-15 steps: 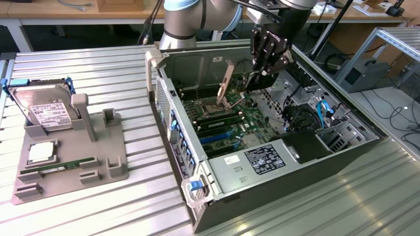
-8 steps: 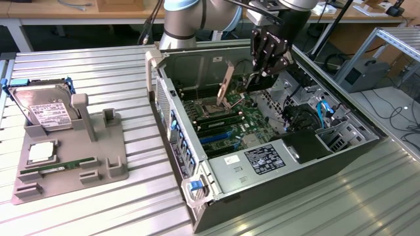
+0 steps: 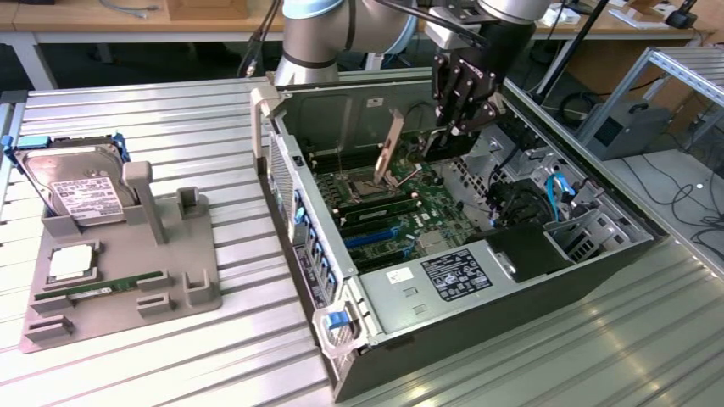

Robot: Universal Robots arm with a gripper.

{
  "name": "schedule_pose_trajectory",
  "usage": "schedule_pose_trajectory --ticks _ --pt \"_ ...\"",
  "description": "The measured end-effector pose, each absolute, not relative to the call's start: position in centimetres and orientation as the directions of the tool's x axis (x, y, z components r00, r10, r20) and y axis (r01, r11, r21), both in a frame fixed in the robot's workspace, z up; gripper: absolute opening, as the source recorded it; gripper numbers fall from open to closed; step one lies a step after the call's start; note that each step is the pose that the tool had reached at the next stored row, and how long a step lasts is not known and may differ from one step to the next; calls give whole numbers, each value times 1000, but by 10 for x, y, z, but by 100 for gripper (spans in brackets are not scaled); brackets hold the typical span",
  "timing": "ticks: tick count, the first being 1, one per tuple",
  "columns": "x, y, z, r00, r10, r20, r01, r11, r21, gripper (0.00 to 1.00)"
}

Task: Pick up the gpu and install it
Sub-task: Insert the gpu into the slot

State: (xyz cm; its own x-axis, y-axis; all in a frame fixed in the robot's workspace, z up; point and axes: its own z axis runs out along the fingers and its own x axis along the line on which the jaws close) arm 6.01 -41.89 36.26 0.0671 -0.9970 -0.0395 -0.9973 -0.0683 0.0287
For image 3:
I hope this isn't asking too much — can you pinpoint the brown cardboard box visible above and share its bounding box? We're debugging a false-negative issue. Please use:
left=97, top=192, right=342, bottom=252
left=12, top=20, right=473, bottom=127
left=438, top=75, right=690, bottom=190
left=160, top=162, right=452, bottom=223
left=168, top=0, right=252, bottom=22

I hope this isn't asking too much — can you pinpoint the black round device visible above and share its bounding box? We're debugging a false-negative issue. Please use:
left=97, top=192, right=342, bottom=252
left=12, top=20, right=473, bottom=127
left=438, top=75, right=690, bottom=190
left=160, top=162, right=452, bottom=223
left=661, top=0, right=701, bottom=31

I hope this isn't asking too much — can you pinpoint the light blue wire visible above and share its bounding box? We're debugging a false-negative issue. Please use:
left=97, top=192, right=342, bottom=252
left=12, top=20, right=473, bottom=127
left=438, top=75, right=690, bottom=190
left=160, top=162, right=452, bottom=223
left=542, top=167, right=576, bottom=224

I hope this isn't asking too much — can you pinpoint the silver chipset heatsink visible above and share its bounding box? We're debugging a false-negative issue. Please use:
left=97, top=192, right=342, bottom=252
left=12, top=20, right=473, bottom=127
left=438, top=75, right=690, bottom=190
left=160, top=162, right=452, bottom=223
left=417, top=231, right=449, bottom=250

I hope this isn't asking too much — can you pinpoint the graphics card with metal bracket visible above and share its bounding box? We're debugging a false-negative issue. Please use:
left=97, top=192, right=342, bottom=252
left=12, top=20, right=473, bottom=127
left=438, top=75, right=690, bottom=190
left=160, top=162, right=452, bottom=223
left=374, top=108, right=478, bottom=189

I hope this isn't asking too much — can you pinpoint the black plastic shroud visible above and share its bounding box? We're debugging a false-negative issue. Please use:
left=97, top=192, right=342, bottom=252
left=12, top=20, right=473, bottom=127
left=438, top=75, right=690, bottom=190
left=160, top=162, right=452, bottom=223
left=484, top=223, right=576, bottom=285

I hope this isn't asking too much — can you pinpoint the grey network cable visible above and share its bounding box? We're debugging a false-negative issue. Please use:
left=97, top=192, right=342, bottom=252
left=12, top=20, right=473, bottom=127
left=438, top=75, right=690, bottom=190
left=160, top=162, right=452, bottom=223
left=100, top=0, right=162, bottom=20

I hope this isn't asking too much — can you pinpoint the silver CPU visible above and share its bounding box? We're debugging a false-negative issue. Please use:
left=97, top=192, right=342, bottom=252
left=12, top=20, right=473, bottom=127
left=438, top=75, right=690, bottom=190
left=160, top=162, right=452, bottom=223
left=46, top=244, right=98, bottom=284

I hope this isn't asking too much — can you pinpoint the metal socket cover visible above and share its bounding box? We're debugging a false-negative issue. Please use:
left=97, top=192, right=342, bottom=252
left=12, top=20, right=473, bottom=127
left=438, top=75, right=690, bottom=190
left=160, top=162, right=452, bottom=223
left=390, top=146, right=434, bottom=188

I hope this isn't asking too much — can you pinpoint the perforated silver drive cage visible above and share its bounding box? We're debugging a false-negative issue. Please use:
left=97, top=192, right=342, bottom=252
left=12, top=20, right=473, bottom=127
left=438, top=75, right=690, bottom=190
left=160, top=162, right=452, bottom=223
left=452, top=122, right=554, bottom=201

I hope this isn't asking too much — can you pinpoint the green motherboard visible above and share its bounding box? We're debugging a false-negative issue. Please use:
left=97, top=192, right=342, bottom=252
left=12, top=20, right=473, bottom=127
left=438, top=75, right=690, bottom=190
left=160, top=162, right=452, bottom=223
left=308, top=143, right=493, bottom=275

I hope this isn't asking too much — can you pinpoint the black expansion slot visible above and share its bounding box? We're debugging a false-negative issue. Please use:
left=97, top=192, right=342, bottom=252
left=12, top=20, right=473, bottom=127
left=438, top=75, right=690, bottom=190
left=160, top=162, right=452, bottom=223
left=340, top=219, right=397, bottom=239

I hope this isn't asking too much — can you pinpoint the open dark PC case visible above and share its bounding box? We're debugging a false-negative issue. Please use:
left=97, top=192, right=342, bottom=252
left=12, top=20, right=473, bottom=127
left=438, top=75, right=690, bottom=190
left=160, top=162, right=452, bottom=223
left=248, top=63, right=672, bottom=404

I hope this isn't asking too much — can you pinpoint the CPU socket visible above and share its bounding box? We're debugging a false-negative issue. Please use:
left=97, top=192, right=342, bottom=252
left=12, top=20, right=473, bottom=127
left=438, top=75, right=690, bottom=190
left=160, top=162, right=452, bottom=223
left=344, top=171, right=392, bottom=201

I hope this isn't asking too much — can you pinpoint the hard disk with blue carrier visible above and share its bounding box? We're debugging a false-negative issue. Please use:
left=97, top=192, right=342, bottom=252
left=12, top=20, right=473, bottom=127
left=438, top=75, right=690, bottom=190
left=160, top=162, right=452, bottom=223
left=0, top=131, right=142, bottom=231

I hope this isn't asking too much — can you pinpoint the flat cardboard tray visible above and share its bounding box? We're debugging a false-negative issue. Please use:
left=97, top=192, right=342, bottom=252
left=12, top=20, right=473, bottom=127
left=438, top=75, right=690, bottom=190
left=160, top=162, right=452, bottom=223
left=608, top=0, right=669, bottom=30

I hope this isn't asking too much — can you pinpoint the grey power supply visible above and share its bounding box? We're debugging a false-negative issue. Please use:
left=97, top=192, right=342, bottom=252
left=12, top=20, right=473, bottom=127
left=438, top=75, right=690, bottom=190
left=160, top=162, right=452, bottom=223
left=353, top=243, right=517, bottom=337

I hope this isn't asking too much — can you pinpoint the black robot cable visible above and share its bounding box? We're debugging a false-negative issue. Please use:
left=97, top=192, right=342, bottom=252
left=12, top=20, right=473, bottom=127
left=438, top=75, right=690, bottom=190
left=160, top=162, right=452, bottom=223
left=236, top=0, right=285, bottom=79

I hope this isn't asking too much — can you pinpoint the silver disk bay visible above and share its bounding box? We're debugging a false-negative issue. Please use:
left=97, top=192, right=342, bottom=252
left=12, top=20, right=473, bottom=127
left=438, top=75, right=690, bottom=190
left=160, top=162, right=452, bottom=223
left=541, top=206, right=653, bottom=265

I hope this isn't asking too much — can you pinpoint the coiled black cable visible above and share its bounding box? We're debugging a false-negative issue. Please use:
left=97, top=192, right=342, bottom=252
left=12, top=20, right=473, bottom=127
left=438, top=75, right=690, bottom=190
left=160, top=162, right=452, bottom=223
left=557, top=90, right=596, bottom=124

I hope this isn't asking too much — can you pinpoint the green RAM stick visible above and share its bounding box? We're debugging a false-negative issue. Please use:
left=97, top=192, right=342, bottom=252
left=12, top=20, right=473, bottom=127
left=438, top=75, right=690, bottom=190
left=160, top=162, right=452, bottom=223
left=33, top=270, right=160, bottom=301

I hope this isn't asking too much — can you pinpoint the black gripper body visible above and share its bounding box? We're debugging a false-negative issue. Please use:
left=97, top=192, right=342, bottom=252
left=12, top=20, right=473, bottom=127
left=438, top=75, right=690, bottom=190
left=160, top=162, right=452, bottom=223
left=460, top=20, right=536, bottom=103

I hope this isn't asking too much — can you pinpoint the aluminium profile frame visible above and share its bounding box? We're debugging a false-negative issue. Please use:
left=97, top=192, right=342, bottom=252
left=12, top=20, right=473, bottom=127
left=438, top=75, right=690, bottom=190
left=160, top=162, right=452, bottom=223
left=576, top=44, right=724, bottom=163

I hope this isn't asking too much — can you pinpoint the black floor cable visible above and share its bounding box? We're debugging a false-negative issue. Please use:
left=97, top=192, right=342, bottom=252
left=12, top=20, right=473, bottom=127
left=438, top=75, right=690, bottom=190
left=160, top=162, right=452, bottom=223
left=644, top=155, right=724, bottom=256

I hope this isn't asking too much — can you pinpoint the grey equipment box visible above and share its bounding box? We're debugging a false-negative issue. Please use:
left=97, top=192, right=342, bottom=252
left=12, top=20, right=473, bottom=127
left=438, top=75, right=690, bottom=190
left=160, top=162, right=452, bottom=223
left=586, top=99, right=676, bottom=162

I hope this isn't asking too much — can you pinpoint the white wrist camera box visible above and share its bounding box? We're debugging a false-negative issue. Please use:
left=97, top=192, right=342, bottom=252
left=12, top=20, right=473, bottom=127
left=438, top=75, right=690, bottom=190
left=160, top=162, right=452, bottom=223
left=425, top=19, right=482, bottom=50

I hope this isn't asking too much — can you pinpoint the grey parts rack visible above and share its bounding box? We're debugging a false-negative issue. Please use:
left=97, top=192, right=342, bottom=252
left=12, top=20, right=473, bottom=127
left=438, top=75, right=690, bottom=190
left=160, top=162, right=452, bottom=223
left=18, top=159, right=224, bottom=355

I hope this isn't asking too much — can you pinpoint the black slanted pole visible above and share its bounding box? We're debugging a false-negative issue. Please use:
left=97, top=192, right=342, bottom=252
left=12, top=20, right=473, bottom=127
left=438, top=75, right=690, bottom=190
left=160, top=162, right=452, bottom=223
left=533, top=0, right=614, bottom=100

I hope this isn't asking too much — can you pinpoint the long wooden desk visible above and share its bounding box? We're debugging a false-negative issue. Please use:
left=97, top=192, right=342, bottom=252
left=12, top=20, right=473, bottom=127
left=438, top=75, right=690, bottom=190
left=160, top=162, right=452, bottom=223
left=0, top=0, right=717, bottom=44

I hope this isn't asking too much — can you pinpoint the white flat box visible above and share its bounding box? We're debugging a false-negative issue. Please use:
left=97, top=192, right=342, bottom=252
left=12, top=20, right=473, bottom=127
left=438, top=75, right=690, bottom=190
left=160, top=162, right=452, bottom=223
left=537, top=8, right=581, bottom=26

